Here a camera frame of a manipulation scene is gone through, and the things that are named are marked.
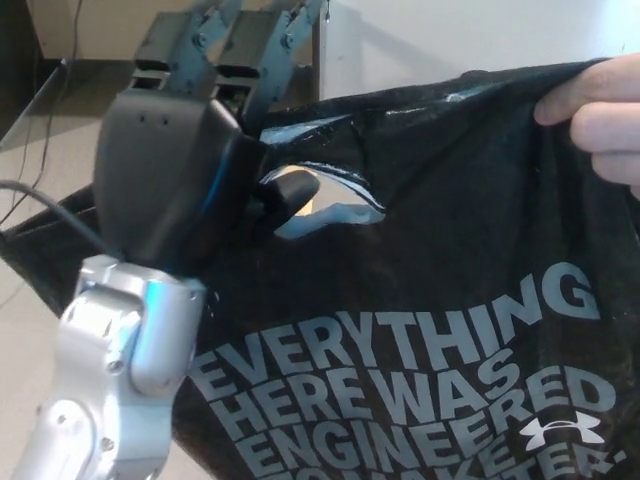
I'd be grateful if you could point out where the person's bare hand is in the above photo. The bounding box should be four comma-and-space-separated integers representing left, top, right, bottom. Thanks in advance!
533, 52, 640, 201

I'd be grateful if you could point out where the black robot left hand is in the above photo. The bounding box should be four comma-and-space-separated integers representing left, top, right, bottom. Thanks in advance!
94, 0, 326, 277

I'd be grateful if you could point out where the black printed plastic bag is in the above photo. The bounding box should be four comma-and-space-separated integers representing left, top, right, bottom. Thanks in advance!
0, 57, 640, 480

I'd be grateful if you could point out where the low grey glossy panel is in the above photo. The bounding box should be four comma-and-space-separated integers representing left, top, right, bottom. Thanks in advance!
0, 58, 69, 151

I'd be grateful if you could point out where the dark wooden furniture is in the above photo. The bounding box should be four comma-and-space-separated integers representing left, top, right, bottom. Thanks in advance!
0, 0, 49, 136

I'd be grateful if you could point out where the grey desk panel black edge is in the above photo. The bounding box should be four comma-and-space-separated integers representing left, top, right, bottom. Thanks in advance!
312, 0, 381, 104

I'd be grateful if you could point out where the thick black cable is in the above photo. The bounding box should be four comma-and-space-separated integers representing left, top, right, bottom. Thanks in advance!
0, 0, 84, 226

